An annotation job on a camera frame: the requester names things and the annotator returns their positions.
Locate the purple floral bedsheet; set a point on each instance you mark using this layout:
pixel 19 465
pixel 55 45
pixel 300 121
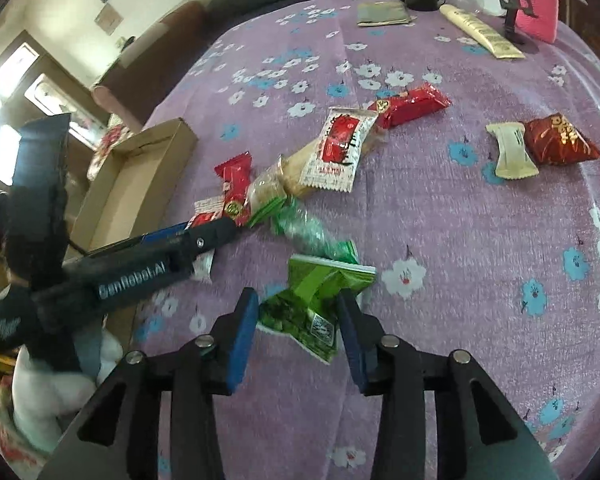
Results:
pixel 455 240

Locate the paper wall notice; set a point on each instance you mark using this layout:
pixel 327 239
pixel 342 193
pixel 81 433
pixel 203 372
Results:
pixel 109 19

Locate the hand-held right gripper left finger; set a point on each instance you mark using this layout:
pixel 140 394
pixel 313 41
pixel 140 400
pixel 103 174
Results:
pixel 245 332

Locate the green snack packet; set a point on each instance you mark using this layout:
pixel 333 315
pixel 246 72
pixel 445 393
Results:
pixel 310 305

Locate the beige cookie packet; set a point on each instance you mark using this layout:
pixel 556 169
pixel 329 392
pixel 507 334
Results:
pixel 297 167

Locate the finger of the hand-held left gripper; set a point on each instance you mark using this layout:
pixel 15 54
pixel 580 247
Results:
pixel 165 234
pixel 212 235

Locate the long red snack packet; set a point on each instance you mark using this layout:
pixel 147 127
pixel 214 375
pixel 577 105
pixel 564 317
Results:
pixel 415 105

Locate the white floral cloth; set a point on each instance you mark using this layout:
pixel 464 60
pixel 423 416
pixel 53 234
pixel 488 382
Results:
pixel 35 405

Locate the cream tube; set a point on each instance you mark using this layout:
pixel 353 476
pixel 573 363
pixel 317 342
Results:
pixel 480 32

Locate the red snack packet gold seal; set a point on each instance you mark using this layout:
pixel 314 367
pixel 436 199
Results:
pixel 232 180

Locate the olive wallet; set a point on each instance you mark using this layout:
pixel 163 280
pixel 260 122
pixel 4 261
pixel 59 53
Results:
pixel 382 14

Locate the white packet red label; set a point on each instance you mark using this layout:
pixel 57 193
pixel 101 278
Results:
pixel 337 150

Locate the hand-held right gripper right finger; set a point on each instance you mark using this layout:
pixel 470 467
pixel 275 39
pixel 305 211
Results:
pixel 352 347

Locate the brown bolster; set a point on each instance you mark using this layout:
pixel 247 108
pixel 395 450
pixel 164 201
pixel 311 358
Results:
pixel 150 65

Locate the cardboard box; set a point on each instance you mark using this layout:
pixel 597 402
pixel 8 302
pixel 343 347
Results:
pixel 130 185

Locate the clear beige green-end packet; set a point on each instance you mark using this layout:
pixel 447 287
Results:
pixel 265 190

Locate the red floral cloth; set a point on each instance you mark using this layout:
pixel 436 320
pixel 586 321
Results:
pixel 107 142

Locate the cream white snack packet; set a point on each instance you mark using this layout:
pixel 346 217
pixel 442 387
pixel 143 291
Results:
pixel 512 152

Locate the clear green candy packet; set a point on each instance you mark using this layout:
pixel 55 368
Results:
pixel 305 232

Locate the dark red triangular packet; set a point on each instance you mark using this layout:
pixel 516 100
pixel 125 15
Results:
pixel 560 140

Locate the small red white packet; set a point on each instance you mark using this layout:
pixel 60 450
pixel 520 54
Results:
pixel 207 210

